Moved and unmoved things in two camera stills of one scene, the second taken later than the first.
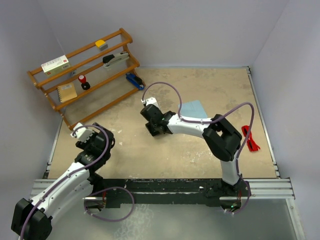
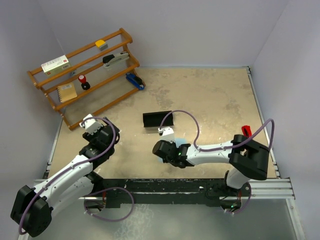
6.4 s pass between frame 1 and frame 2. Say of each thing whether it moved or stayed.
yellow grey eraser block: stayed
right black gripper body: moved
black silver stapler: stayed
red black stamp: stayed
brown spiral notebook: stayed
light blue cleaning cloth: moved
